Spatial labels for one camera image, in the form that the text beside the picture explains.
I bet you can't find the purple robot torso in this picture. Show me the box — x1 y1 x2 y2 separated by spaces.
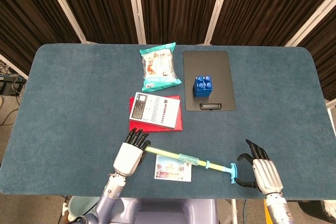
110 197 218 224

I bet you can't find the pale green bucket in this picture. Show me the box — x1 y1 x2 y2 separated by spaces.
67 196 102 222

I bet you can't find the colourful photo postcard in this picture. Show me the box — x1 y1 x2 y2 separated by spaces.
154 155 192 183

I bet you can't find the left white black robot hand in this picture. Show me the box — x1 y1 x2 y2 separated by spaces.
112 127 152 177

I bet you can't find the teal snack bag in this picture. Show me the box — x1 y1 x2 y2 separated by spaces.
139 41 183 93

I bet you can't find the brown pleated divider panel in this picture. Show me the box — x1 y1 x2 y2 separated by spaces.
286 0 336 109
41 0 146 44
125 0 232 46
204 0 336 48
0 0 89 79

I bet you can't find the flat red box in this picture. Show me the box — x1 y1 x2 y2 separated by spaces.
129 95 184 133

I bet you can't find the blue building block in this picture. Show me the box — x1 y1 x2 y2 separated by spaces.
193 74 213 98

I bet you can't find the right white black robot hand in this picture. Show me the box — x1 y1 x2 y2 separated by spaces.
234 138 285 196

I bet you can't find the yellow and blue toy water pump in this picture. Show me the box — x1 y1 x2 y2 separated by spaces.
144 146 239 184

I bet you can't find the grey printed product box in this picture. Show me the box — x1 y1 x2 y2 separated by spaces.
129 92 181 130

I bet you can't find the black clipboard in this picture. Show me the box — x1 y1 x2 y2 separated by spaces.
182 50 236 112

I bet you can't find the black floor cable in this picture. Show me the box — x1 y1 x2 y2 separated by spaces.
0 108 19 126

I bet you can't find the black equipment with cables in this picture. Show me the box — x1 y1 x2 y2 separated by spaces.
0 74 27 96

